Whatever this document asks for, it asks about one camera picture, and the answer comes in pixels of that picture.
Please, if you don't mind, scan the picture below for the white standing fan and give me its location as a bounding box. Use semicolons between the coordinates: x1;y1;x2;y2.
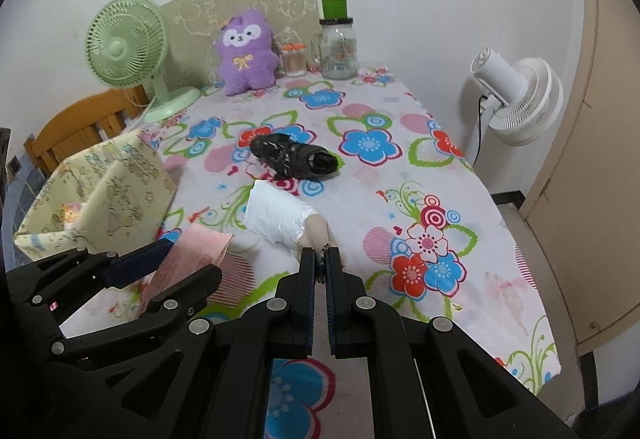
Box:
470;48;564;150

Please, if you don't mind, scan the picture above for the floral tablecloth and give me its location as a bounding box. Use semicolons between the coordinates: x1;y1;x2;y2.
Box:
60;65;559;439

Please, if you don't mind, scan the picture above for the green desk fan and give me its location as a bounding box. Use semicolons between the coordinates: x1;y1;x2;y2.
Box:
85;0;201;124

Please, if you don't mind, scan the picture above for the fan power cable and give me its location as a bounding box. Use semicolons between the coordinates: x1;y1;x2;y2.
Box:
472;93;490;167

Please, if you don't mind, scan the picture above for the glass mason jar mug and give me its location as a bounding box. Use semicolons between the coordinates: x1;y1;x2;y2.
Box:
311;17;359;80

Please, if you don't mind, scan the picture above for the black garbage bag roll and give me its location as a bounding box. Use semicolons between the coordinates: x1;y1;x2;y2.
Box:
250;132;338;180

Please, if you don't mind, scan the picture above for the beige cartoon wall board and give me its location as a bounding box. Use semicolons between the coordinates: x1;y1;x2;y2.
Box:
160;0;320;89

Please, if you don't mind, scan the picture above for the yellow cartoon storage box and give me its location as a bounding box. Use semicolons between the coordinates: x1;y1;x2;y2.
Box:
14;129;177;261

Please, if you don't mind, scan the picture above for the colourful cartoon packet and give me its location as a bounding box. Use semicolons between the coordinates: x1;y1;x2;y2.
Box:
62;203;84;231

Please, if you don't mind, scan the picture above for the pink tissue pack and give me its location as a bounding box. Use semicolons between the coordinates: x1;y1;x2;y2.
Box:
140;223;233;313

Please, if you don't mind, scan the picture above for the cotton swab container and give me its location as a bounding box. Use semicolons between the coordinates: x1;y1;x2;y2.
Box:
280;43;307;78

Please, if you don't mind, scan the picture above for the purple plush toy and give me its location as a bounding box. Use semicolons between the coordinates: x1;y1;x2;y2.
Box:
216;9;280;96

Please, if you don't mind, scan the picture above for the green cup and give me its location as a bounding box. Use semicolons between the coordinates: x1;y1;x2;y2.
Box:
322;0;348;21

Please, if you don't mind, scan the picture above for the white plastic bag roll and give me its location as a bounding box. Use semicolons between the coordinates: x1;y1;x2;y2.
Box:
244;180;335;256

